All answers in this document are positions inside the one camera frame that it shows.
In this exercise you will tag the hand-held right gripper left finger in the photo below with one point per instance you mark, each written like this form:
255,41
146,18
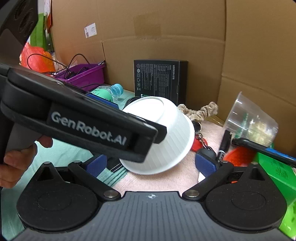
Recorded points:
97,165

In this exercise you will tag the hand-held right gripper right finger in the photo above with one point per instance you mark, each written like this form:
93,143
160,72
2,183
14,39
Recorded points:
205,163

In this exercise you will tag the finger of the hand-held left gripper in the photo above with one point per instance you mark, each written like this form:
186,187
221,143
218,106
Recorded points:
158,132
104,100

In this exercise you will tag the white paper bowl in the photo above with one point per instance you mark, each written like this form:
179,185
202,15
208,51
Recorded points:
171,139

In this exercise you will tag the green box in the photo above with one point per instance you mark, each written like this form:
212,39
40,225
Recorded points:
275,176

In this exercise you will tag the person's left hand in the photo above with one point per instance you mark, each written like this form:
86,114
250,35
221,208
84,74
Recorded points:
16,162

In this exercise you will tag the plastic bottle with blue cap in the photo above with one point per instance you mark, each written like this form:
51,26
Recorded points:
108,91

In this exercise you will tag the key bunch with red fob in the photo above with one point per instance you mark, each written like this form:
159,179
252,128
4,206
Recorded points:
201,143

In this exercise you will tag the black marker pen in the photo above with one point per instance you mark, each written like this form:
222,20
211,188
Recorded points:
223,146

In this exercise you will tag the mint green cloth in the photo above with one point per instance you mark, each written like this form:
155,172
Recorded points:
69,153

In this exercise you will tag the purple plastic basket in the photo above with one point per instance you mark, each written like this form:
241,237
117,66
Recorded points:
85,74

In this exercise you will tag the orange round lid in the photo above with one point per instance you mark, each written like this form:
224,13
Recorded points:
240,157

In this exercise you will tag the beige hair scrunchie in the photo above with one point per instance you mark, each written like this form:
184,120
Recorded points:
205,111

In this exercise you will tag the black printed box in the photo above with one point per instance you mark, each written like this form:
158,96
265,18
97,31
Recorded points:
159,78

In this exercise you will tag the black smartphone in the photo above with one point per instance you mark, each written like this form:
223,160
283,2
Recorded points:
266,150

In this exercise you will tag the orange plastic bag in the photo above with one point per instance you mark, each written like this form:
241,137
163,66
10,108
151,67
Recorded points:
34,58

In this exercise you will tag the clear plastic cup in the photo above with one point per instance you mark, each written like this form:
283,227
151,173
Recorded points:
252,118

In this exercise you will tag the white paper label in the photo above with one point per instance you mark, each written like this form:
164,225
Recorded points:
90,30

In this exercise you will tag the green paper bag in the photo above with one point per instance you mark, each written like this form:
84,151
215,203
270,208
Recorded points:
40,30

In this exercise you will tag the brown cardboard screen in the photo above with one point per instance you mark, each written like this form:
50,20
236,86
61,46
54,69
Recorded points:
173,30

